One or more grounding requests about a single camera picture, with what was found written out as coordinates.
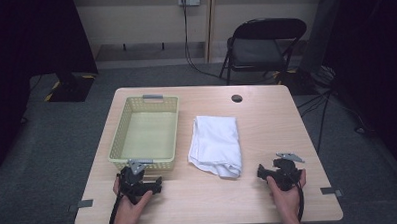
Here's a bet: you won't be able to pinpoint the right hand-held gripper black cable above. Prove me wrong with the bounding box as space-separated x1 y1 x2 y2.
294 182 306 223

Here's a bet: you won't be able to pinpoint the black stand base yellow tape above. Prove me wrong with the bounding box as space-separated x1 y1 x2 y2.
42 71 97 104

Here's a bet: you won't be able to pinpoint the left hand-held gripper black cable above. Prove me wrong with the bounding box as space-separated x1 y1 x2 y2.
104 194 124 224

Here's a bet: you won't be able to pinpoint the person's right hand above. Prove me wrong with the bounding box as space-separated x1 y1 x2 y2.
266 168 308 222

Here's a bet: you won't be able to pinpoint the black folding chair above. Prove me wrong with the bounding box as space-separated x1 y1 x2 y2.
216 16 310 87

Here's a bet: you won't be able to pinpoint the hand-held gripper black cable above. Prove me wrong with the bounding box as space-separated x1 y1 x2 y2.
294 182 306 223
104 194 124 224

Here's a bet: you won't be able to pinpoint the pale yellow plastic basket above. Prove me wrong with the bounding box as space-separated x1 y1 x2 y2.
105 93 183 174

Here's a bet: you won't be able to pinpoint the black power cable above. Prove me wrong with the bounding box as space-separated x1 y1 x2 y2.
181 0 282 88

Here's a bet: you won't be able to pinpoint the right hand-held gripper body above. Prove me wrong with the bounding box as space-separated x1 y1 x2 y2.
267 151 306 193

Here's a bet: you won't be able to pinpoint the grey hanging cloth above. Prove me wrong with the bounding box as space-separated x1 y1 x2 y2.
297 0 348 75

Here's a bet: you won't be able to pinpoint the person's left hand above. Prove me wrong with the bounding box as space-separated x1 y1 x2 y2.
112 175 155 224

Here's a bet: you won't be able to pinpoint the black curtain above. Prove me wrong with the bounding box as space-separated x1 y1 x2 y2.
321 0 397 189
0 0 102 175

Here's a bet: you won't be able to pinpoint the white towel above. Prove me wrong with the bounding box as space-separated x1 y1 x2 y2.
186 114 244 180

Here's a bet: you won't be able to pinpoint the grey tape piece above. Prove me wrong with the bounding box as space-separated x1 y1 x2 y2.
319 185 344 199
67 199 95 213

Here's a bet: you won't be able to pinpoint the black tripod legs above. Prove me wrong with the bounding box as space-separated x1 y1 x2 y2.
295 88 337 156

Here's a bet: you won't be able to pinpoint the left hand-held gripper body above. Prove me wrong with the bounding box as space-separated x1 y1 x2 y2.
116 158 157 205

